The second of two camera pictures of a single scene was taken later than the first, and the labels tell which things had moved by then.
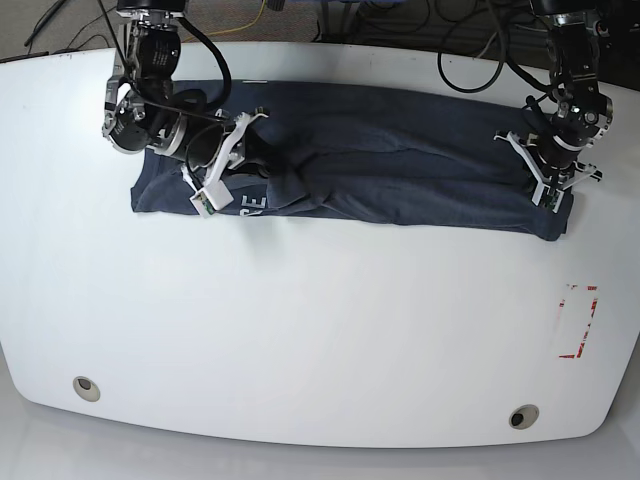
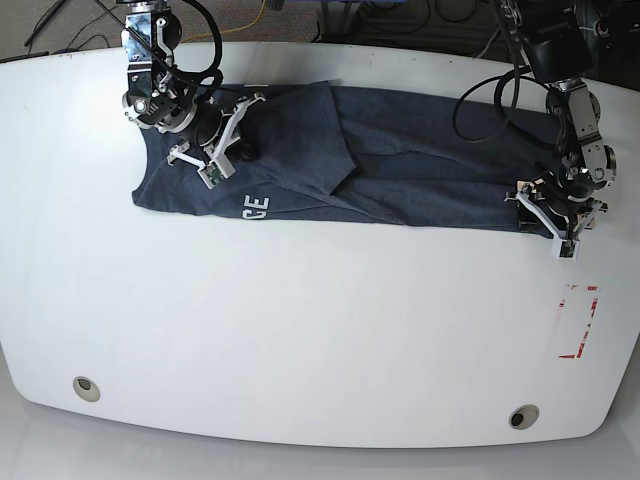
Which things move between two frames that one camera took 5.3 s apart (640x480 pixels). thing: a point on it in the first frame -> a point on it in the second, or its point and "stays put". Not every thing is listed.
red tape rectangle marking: [583, 340] stays put
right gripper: [551, 161] -> [546, 203]
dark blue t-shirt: [389, 154] stays put
